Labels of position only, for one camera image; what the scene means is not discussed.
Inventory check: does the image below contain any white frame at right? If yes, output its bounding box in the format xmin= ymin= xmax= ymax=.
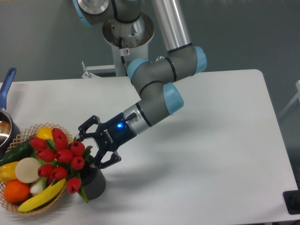
xmin=278 ymin=80 xmax=300 ymax=120

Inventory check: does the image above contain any blue handled saucepan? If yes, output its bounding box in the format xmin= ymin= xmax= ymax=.
xmin=0 ymin=67 xmax=20 ymax=158

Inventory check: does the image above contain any red vegetable under banana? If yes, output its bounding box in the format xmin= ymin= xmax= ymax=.
xmin=47 ymin=177 xmax=54 ymax=186

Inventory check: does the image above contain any yellow bell pepper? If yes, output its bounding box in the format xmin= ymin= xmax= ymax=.
xmin=0 ymin=161 xmax=19 ymax=184

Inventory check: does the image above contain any orange fruit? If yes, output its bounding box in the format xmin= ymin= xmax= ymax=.
xmin=4 ymin=180 xmax=30 ymax=203

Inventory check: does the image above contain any yellow banana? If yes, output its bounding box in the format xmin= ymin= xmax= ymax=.
xmin=18 ymin=179 xmax=66 ymax=213

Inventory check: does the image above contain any dark grey ribbed vase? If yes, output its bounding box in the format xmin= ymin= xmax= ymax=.
xmin=80 ymin=156 xmax=106 ymax=200

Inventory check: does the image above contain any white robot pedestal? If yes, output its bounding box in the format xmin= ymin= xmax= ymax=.
xmin=81 ymin=11 xmax=155 ymax=79

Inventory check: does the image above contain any yellow lemon squash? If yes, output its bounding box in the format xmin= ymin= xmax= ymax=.
xmin=36 ymin=127 xmax=53 ymax=140

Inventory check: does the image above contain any black device at table edge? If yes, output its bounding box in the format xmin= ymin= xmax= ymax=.
xmin=283 ymin=190 xmax=300 ymax=215

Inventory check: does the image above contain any woven wicker basket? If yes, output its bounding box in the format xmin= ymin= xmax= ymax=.
xmin=0 ymin=123 xmax=73 ymax=216

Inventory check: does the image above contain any green cucumber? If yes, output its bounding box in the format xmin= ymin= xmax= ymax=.
xmin=0 ymin=140 xmax=33 ymax=166

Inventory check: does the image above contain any beige round disc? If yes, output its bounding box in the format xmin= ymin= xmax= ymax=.
xmin=15 ymin=157 xmax=41 ymax=183

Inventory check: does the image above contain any green bok choy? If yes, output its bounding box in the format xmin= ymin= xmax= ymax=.
xmin=30 ymin=151 xmax=48 ymax=196

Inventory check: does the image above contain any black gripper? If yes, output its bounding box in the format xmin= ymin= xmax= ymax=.
xmin=75 ymin=112 xmax=137 ymax=169

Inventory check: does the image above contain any red tulip bouquet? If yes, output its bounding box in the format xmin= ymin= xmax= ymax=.
xmin=30 ymin=128 xmax=92 ymax=203

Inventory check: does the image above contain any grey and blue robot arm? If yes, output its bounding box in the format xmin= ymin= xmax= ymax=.
xmin=73 ymin=0 xmax=207 ymax=169

